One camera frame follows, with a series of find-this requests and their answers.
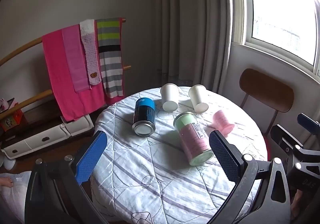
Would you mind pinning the beige curtain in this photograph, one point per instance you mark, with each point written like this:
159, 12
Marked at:
190, 26

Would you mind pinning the pink and white knitted scarf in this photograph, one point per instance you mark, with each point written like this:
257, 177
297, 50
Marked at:
91, 56

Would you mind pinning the striped scarf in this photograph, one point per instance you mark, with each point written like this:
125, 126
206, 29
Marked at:
111, 64

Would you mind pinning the white cloth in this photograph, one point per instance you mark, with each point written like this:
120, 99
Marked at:
15, 201

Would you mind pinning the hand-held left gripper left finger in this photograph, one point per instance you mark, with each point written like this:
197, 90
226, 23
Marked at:
90, 157

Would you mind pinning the white drawer unit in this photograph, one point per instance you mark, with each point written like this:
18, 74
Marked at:
50, 135

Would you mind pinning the white paper cup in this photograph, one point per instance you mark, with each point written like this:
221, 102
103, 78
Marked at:
198, 98
170, 96

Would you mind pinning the round table with quilted cloth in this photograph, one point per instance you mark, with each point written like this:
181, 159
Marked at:
140, 166

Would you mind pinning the person's right hand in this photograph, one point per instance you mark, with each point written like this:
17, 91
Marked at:
297, 202

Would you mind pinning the pink cup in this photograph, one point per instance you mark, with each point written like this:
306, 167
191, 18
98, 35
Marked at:
222, 121

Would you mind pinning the tissue box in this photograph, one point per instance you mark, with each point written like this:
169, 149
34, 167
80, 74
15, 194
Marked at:
11, 120

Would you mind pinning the bright pink towel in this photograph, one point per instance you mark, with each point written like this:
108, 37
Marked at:
60, 79

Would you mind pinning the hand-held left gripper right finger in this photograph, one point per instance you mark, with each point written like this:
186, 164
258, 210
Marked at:
224, 157

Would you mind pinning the wooden chair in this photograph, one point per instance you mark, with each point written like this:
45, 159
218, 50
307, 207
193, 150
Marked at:
266, 89

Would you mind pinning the light pink towel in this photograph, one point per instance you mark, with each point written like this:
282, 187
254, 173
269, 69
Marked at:
75, 59

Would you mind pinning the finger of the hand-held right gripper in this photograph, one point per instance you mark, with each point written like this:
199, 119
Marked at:
308, 122
282, 136

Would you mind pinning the dark wooden bench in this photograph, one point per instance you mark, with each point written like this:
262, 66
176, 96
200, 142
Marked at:
42, 111

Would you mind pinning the small white round object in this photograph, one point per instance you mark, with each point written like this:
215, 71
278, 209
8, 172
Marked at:
9, 163

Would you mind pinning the white framed window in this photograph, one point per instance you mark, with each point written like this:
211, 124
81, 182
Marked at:
282, 9

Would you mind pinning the wooden towel rack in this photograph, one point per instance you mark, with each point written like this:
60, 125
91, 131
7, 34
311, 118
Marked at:
20, 50

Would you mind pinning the blue and black can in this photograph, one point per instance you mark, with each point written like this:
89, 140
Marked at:
143, 116

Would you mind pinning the green and pink can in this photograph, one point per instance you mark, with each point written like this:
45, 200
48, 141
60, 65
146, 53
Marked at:
193, 139

